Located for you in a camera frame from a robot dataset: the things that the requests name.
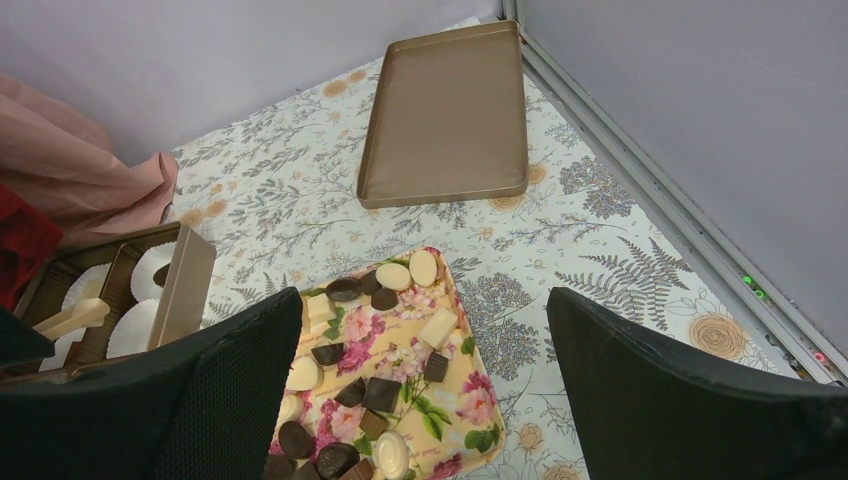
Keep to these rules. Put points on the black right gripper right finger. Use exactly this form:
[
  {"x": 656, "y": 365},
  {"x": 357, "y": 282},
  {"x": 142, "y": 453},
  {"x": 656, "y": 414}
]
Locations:
[{"x": 647, "y": 406}]

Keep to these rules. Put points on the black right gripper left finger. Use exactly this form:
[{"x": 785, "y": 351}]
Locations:
[{"x": 202, "y": 407}]

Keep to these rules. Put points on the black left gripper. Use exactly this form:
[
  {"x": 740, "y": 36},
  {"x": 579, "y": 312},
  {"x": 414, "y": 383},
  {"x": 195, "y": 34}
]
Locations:
[{"x": 20, "y": 343}]

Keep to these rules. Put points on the wooden tongs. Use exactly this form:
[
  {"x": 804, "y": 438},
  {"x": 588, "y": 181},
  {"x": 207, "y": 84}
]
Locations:
[{"x": 87, "y": 313}]

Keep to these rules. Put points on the gold chocolate box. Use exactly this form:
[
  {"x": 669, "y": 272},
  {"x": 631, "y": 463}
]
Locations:
[{"x": 155, "y": 283}]

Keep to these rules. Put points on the floral chocolate tray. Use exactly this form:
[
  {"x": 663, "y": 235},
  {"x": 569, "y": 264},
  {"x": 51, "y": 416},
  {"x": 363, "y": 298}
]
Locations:
[{"x": 387, "y": 380}]

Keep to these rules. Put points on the red t-shirt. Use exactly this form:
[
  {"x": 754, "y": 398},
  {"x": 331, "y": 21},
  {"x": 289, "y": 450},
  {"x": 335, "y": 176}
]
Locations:
[{"x": 28, "y": 239}]

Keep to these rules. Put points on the beige pink garment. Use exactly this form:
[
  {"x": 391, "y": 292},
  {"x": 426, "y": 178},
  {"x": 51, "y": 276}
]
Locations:
[{"x": 61, "y": 162}]

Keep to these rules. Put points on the gold box lid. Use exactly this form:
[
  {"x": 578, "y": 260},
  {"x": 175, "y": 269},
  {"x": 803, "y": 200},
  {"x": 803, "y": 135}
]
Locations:
[{"x": 448, "y": 121}]

